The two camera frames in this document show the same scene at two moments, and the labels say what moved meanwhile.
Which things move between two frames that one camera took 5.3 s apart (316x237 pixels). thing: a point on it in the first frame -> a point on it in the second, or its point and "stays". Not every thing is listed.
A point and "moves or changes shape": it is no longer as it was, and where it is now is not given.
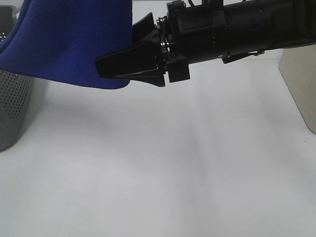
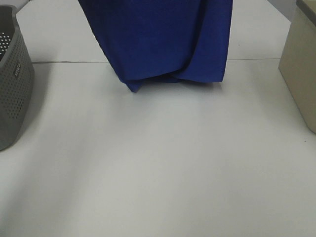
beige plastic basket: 297,68 stays
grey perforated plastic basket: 16,90 stays
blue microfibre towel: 59,41 moves or changes shape
